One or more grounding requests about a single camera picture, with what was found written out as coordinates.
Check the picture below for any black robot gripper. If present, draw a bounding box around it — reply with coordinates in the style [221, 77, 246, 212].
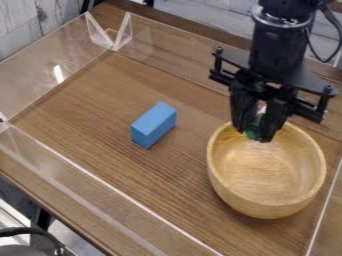
[210, 4, 338, 143]

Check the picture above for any green dry erase marker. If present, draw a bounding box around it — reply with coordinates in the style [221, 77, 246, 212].
[245, 107, 266, 141]

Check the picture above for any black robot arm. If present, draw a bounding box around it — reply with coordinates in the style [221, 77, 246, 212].
[210, 0, 342, 143]

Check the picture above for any brown wooden bowl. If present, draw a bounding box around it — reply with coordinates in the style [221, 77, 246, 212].
[206, 123, 327, 219]

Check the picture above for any blue foam block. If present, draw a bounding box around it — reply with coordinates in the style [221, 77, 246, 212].
[131, 102, 178, 149]

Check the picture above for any clear acrylic tray wall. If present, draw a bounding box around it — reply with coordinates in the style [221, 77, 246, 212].
[0, 4, 342, 256]

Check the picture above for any black metal table bracket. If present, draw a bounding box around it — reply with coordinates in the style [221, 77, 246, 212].
[25, 206, 82, 256]

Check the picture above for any black cable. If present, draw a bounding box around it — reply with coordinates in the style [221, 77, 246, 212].
[0, 226, 66, 256]

